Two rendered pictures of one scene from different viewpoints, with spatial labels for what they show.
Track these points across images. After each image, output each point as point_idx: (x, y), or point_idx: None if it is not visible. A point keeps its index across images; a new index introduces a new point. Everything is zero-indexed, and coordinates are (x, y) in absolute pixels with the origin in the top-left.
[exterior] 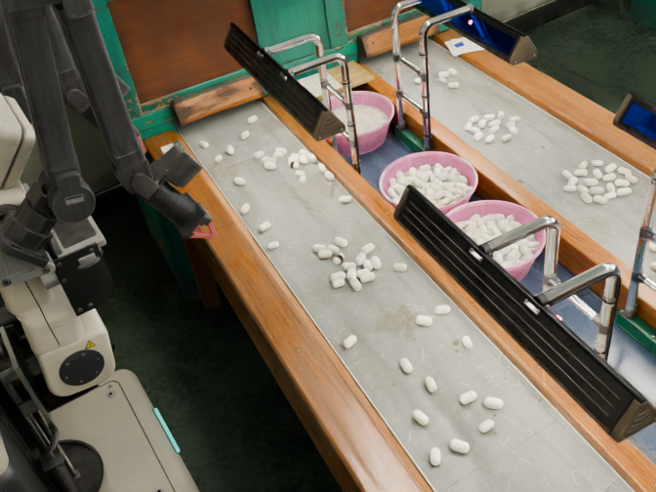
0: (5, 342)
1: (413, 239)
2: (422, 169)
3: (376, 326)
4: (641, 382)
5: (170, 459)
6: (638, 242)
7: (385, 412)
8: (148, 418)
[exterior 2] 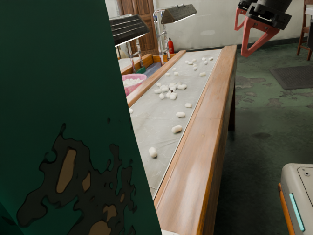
0: None
1: (143, 86)
2: None
3: (189, 77)
4: (151, 72)
5: (296, 186)
6: (129, 43)
7: (212, 65)
8: (308, 217)
